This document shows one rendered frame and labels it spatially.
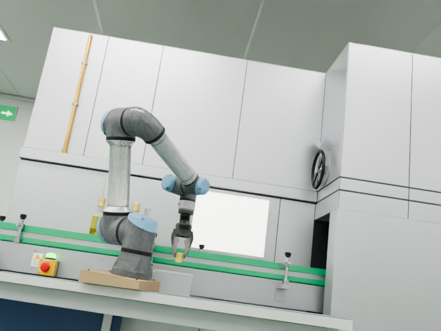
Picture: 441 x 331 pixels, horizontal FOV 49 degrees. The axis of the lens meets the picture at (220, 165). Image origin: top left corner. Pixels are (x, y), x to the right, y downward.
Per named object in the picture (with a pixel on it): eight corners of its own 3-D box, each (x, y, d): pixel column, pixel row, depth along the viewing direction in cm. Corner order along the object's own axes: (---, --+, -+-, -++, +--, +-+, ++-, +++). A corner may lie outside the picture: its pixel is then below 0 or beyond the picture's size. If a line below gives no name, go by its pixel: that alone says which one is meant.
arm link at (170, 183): (179, 173, 206) (196, 180, 214) (161, 173, 213) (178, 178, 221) (176, 191, 204) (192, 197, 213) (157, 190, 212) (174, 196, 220)
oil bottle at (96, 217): (98, 255, 237) (106, 213, 242) (96, 255, 231) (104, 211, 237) (86, 254, 236) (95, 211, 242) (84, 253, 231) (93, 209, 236)
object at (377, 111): (436, 238, 270) (438, 92, 293) (477, 229, 234) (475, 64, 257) (314, 219, 265) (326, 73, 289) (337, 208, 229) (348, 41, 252)
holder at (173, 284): (187, 295, 227) (189, 279, 230) (189, 296, 201) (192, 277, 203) (151, 291, 226) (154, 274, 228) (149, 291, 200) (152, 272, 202)
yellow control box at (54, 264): (56, 278, 214) (60, 261, 216) (52, 277, 207) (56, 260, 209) (40, 276, 214) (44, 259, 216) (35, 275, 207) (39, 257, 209)
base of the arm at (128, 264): (141, 280, 169) (147, 252, 171) (103, 272, 173) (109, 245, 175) (157, 280, 184) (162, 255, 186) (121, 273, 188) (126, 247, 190)
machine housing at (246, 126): (375, 320, 331) (383, 132, 367) (437, 330, 255) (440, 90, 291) (30, 274, 315) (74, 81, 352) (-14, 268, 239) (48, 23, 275)
